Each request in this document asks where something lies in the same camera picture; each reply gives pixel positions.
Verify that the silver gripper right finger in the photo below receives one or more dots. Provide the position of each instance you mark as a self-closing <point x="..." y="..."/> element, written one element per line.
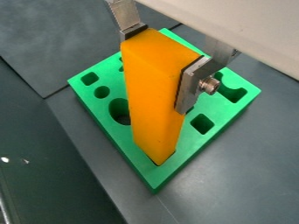
<point x="197" y="79"/>

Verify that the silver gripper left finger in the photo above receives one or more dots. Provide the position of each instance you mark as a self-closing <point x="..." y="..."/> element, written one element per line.
<point x="125" y="16"/>

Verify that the yellow rectangular block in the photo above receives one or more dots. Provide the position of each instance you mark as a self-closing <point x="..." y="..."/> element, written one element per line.
<point x="153" y="60"/>

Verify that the green shape sorter board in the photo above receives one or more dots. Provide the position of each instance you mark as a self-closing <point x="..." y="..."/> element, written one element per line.
<point x="100" y="89"/>

